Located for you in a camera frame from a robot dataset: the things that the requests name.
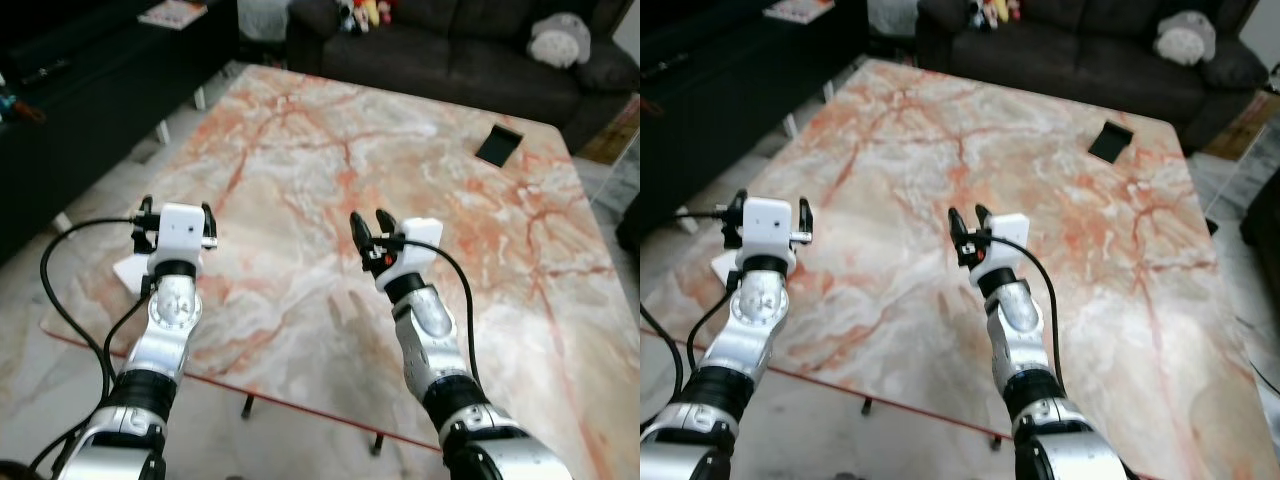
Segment white paper scrap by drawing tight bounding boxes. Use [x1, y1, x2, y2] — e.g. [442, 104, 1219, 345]
[710, 250, 746, 285]
[113, 253, 153, 297]

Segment black low cabinet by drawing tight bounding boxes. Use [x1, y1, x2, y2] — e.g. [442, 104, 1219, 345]
[640, 0, 869, 251]
[0, 0, 241, 266]

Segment flat black rectangular object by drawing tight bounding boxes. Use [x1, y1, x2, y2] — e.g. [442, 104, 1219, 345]
[1087, 120, 1136, 166]
[474, 124, 525, 169]

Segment brown patterned rug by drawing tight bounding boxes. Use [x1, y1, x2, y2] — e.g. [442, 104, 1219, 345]
[578, 95, 641, 166]
[1203, 88, 1280, 161]

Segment dark grey sofa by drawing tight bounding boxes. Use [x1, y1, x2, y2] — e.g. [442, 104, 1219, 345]
[915, 0, 1271, 153]
[285, 0, 641, 153]

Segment pink white book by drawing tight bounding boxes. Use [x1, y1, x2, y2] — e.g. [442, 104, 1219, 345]
[137, 0, 209, 30]
[763, 0, 836, 25]

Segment colourful plush toys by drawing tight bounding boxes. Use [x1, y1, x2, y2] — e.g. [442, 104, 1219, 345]
[335, 0, 396, 36]
[965, 0, 1023, 31]

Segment grey round plush toy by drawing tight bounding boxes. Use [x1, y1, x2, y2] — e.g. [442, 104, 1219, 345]
[527, 13, 593, 70]
[1153, 10, 1218, 66]

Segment dark furniture piece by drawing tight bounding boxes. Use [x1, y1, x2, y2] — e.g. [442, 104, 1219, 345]
[1238, 195, 1280, 296]

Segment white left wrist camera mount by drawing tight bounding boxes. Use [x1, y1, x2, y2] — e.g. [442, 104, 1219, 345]
[735, 197, 801, 273]
[148, 203, 213, 278]

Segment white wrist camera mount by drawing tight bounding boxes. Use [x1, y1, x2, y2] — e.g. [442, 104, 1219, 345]
[378, 217, 445, 294]
[735, 197, 801, 273]
[148, 203, 213, 278]
[968, 213, 1031, 289]

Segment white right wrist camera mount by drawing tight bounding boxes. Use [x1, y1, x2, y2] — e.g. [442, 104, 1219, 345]
[968, 213, 1031, 289]
[378, 217, 445, 294]

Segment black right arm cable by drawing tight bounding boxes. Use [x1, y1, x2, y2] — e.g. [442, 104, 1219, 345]
[972, 232, 1069, 393]
[383, 235, 483, 393]

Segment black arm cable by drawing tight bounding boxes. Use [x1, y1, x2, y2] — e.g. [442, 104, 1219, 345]
[972, 232, 1069, 393]
[383, 235, 483, 393]
[28, 217, 153, 473]
[640, 207, 743, 431]

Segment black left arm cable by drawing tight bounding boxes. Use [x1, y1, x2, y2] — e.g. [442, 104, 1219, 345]
[28, 217, 153, 473]
[640, 207, 743, 431]

